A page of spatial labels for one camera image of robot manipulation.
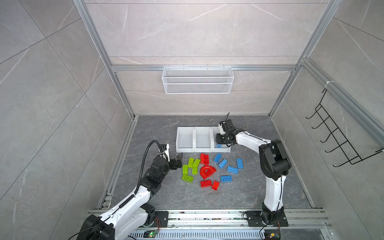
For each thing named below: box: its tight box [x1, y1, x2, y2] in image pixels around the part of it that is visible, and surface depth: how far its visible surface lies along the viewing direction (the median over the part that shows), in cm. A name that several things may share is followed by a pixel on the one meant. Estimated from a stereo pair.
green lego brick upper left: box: [187, 157, 195, 168], surface depth 94 cm
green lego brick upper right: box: [192, 158, 200, 175], surface depth 92 cm
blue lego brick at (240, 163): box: [237, 158, 244, 169], surface depth 94 cm
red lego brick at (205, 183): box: [200, 180, 213, 188], surface depth 86 cm
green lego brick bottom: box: [181, 174, 194, 183], surface depth 88 cm
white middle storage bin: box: [193, 126, 214, 153], surface depth 104 cm
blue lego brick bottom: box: [220, 175, 233, 183], surface depth 87 cm
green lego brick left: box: [182, 164, 189, 175], surface depth 92 cm
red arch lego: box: [200, 165, 217, 180], surface depth 91 cm
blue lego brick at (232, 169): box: [227, 166, 239, 174], surface depth 91 cm
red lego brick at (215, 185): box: [211, 180, 220, 191], surface depth 85 cm
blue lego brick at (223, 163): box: [218, 158, 228, 169], surface depth 92 cm
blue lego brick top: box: [213, 153, 223, 164], surface depth 95 cm
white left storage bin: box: [176, 126, 195, 153], surface depth 103 cm
